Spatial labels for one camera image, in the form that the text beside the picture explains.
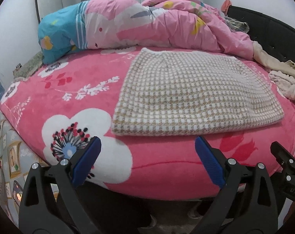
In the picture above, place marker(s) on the coral cloth on headboard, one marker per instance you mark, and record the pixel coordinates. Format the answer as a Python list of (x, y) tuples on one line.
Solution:
[(225, 7)]

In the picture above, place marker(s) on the grey patterned mat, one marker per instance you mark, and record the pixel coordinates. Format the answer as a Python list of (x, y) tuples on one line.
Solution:
[(22, 72)]

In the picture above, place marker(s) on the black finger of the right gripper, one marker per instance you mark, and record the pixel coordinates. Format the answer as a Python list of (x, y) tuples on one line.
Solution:
[(283, 157)]

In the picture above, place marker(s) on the beige houndstooth knit cardigan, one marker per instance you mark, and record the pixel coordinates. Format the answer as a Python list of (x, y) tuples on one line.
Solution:
[(170, 93)]

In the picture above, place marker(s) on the black upholstered headboard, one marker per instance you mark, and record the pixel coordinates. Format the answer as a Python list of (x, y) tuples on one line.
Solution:
[(276, 37)]

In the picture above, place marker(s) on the pink cartoon print duvet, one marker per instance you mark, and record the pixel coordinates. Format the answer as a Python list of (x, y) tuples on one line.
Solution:
[(114, 24)]

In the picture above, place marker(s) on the patterned mattress side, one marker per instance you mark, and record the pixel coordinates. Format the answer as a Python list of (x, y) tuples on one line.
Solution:
[(23, 141)]

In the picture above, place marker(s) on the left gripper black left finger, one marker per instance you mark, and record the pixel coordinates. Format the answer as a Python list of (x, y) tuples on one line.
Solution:
[(49, 201)]

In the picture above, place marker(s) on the green patterned cloth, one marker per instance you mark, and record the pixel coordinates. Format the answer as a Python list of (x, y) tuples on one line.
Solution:
[(236, 25)]

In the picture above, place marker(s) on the pink floral bed blanket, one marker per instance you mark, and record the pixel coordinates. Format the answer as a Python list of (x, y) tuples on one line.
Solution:
[(83, 90)]

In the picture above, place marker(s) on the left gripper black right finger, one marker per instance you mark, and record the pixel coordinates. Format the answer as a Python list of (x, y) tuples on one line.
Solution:
[(246, 201)]

